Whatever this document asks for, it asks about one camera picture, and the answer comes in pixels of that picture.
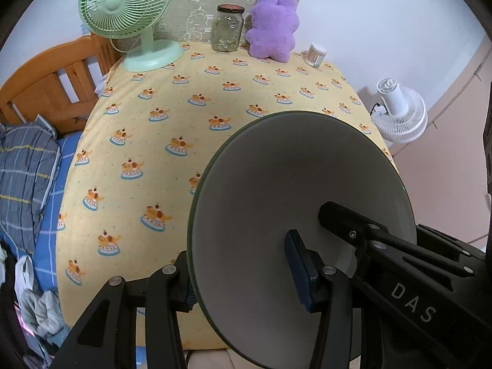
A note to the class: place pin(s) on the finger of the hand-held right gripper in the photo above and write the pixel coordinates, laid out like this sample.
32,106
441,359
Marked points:
449,242
353,226

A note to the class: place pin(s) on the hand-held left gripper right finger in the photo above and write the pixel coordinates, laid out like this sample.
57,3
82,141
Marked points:
298,273

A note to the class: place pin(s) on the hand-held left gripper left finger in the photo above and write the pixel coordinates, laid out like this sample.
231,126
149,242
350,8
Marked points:
180,288

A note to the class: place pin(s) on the beige leaf-pattern ceramic bowl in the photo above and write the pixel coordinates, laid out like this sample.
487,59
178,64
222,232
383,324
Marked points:
288,184

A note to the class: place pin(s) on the beige door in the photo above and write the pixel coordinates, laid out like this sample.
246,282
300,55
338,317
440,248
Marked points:
461,142

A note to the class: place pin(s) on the white desk fan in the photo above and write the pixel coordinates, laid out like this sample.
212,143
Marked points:
407,119

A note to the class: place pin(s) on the yellow printed tablecloth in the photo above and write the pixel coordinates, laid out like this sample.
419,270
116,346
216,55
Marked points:
153,153

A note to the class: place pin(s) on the blue checked bedsheet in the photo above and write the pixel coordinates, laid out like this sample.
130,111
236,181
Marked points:
50,238

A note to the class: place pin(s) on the grey white garment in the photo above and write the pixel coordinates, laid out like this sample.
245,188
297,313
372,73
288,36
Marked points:
42,315

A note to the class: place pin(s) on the cotton swab container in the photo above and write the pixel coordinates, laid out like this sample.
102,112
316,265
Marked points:
316,55

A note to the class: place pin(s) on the grey plaid pillow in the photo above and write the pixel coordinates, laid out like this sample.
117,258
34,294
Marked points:
23,180

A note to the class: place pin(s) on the purple plush toy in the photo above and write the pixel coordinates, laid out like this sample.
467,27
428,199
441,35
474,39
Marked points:
273,27

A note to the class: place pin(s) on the glass jar dark lid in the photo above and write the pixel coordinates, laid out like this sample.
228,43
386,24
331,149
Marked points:
227,30

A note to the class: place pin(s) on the wooden bed headboard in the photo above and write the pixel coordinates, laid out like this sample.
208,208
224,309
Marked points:
38,69

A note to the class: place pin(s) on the green desk fan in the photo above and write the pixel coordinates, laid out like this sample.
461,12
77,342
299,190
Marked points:
115,4

